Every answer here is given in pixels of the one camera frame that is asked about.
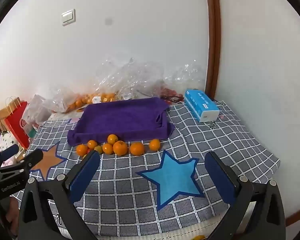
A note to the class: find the red paper bag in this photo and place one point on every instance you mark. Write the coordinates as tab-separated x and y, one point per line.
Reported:
15	125

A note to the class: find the small oval orange kumquat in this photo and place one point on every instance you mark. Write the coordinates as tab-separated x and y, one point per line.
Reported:
92	144

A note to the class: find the large orange mandarin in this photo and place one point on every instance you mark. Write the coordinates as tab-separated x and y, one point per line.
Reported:
137	148

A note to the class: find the large crumpled clear plastic bag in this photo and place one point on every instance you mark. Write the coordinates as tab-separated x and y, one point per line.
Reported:
140	77

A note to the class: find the small yellow-green fruit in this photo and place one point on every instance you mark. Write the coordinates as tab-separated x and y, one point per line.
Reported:
98	149

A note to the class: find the brown baseboard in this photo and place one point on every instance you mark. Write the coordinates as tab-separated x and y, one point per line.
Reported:
297	216

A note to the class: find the blue tissue pack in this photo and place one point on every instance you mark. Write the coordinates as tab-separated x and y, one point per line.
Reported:
200	103

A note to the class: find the white light switch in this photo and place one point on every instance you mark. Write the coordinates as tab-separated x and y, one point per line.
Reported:
68	17

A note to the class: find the kraft paper bag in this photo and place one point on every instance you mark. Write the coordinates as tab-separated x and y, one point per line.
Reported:
0	118

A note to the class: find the grey checked blanket with stars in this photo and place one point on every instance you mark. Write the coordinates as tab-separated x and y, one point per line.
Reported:
130	192

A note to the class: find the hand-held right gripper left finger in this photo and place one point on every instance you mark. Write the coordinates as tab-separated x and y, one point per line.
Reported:
86	177

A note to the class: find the purple towel-covered tray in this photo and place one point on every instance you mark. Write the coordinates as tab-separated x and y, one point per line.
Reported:
120	120

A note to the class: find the white plastic bag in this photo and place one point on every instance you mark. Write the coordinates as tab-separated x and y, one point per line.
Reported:
36	110

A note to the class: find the clear bag of small oranges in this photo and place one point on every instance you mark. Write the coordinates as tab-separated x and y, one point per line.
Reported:
75	103

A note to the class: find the white spotted cloth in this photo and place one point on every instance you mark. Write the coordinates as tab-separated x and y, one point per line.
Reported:
5	140

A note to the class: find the clear bag of cherry tomatoes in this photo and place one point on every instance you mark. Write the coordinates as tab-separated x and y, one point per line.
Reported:
182	77

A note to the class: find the person's left hand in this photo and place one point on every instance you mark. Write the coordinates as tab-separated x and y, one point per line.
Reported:
13	215

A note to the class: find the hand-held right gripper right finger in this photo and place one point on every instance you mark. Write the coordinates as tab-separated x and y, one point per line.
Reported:
218	177

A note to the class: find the large mandarin with dark mark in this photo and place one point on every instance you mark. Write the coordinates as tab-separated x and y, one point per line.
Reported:
120	148

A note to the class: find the brown wooden door frame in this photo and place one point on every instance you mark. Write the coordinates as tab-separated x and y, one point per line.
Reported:
212	30

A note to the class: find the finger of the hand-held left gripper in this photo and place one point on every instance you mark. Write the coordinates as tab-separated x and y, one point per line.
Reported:
10	150
33	158

